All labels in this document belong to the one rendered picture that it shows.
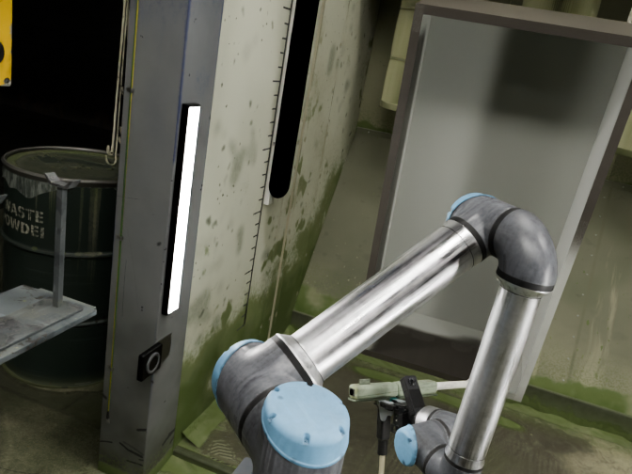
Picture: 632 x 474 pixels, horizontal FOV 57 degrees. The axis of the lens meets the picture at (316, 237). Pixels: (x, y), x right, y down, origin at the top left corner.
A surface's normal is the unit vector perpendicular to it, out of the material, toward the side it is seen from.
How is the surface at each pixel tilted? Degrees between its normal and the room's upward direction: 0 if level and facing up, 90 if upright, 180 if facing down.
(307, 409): 5
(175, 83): 90
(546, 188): 102
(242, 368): 35
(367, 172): 57
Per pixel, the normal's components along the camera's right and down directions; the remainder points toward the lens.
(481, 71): -0.32, 0.43
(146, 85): -0.33, 0.23
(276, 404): 0.24, -0.90
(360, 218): -0.18, -0.32
